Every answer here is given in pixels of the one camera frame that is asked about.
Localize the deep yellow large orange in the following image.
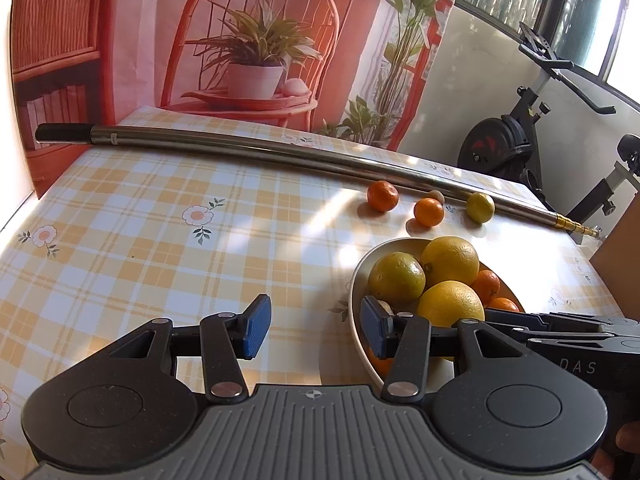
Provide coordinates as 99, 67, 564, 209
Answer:
419, 236, 481, 289

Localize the long metal pole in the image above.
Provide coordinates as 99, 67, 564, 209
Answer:
34, 122, 602, 242

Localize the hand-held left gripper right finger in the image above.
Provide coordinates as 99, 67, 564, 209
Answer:
360, 295, 527, 405

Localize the plaid floral tablecloth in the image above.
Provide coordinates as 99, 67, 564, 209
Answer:
0, 105, 640, 480

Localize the red chair plant wall poster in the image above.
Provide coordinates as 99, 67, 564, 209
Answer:
10, 0, 466, 199

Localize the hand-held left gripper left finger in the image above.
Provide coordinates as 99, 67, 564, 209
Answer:
99, 294, 273, 406

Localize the greenish yellow orange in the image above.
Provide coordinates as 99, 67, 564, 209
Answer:
368, 251, 427, 307

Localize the white oval bowl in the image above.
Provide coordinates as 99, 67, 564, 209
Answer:
347, 237, 527, 397

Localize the brown cardboard box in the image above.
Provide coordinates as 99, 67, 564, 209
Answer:
588, 199, 640, 322

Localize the small yellow-green lime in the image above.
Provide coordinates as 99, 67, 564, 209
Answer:
466, 192, 496, 224

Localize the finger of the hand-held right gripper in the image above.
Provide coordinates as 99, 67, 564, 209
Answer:
483, 308, 640, 334
509, 326, 623, 350

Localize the black exercise bike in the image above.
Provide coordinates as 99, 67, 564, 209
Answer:
457, 22, 640, 242

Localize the person's right hand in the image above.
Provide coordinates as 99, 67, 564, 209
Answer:
591, 422, 640, 480

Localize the window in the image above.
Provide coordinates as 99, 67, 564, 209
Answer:
454, 0, 640, 112

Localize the pale yellow large orange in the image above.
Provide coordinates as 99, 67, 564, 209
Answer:
416, 280, 486, 329

